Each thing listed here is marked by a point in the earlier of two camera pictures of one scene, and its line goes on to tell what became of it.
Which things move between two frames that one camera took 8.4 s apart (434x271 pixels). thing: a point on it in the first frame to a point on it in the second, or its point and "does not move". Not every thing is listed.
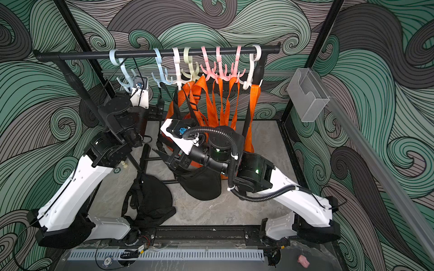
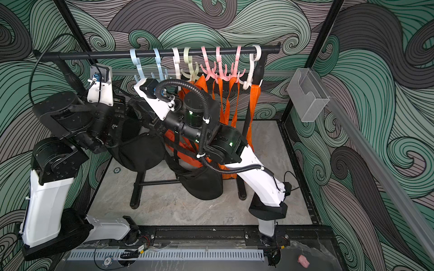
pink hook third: x=237 y=74 does not move
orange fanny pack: x=255 y=90 does not move
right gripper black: x=179 y=160 to x=164 y=127
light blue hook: x=130 y=77 to x=137 y=61
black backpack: x=148 y=202 to x=138 y=151
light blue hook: x=166 y=81 does not move
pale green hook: x=188 y=59 does not move
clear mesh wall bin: x=308 y=94 does not move
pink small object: x=303 y=261 does not move
